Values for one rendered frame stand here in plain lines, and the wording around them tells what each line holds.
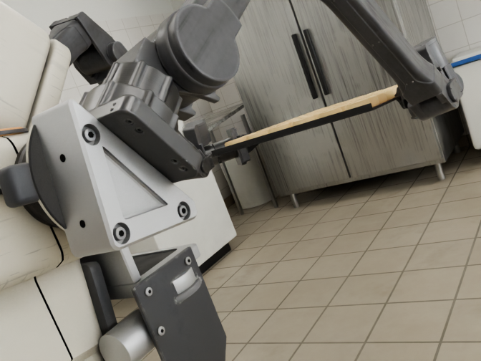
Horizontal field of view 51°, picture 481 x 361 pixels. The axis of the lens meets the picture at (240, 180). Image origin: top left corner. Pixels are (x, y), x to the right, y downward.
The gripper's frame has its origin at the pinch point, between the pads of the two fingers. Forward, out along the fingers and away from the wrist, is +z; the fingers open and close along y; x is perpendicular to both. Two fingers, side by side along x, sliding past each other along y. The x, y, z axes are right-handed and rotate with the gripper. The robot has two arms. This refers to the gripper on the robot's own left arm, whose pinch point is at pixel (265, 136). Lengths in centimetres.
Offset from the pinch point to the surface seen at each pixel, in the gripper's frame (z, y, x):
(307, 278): 31, 91, -136
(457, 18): 235, -25, -229
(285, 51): 96, -43, -240
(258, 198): 60, 73, -346
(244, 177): 54, 49, -345
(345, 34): 130, -38, -205
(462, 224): 119, 88, -114
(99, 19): -25, -128, -335
